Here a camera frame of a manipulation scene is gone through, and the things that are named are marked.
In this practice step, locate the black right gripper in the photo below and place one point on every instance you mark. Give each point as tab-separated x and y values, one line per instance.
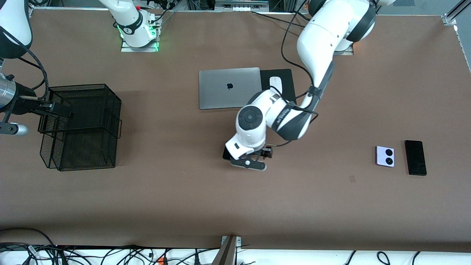
26	103

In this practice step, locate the black flip phone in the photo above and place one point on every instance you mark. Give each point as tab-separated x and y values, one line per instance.
226	154

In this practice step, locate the lilac flip phone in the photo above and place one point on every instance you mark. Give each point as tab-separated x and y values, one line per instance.
379	156

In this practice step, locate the black slab smartphone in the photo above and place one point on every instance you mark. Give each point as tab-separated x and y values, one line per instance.
415	158

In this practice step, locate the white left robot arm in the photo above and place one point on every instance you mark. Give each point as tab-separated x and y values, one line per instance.
323	36

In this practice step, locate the white computer mouse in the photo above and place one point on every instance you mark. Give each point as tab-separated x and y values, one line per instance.
275	82

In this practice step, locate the silver closed laptop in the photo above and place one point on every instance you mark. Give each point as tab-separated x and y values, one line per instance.
220	95

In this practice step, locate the black mouse pad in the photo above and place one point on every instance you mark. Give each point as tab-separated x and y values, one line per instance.
287	75

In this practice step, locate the white power strip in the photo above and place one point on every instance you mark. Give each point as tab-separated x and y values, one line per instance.
241	6

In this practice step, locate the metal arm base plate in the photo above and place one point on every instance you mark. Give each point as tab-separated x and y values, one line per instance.
346	53
127	49

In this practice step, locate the grey metal camera post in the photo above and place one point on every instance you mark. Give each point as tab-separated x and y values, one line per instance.
226	254

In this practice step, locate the aluminium frame profile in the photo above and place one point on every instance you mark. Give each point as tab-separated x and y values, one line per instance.
449	19

